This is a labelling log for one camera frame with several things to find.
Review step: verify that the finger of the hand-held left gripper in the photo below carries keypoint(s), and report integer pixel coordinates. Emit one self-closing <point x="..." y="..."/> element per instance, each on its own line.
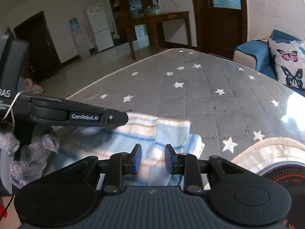
<point x="95" y="117"/>

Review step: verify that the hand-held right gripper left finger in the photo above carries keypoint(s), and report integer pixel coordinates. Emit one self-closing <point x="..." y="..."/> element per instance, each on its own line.
<point x="137" y="158"/>

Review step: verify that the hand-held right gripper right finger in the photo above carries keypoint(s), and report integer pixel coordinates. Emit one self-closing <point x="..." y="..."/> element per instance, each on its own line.
<point x="168" y="159"/>

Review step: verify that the blue beige striped garment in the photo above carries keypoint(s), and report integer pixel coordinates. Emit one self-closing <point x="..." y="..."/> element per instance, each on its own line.
<point x="124" y="143"/>

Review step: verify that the person's left hand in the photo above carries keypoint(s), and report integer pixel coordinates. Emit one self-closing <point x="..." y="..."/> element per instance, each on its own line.
<point x="31" y="162"/>

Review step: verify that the red white floor toy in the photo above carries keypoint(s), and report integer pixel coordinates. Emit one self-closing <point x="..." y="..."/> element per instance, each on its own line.
<point x="34" y="87"/>

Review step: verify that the grey star-print table cover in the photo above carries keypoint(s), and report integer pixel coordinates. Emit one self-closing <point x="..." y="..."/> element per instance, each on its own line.
<point x="190" y="105"/>

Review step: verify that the white water dispenser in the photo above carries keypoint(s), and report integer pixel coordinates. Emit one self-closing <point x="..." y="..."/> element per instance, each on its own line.
<point x="79" y="40"/>

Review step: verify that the white refrigerator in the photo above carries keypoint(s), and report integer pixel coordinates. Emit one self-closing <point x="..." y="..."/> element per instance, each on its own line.
<point x="100" y="26"/>

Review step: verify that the green white cardboard box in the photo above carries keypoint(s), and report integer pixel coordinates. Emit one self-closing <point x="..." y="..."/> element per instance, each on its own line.
<point x="141" y="32"/>

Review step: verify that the dark wooden display cabinet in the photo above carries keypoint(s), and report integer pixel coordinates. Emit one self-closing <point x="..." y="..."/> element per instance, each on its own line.
<point x="119" y="9"/>

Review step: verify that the dark wooden side table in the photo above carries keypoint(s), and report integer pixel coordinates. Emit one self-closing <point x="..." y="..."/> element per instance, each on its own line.
<point x="166" y="16"/>

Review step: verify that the blue sofa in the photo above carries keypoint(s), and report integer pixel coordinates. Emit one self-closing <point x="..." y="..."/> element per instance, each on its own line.
<point x="252" y="54"/>

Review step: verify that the dark wooden door with glass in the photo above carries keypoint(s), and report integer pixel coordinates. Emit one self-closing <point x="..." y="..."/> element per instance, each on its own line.
<point x="221" y="23"/>

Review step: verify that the white butterfly-print pillow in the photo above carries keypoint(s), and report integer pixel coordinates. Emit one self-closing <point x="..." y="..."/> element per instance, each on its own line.
<point x="289" y="62"/>

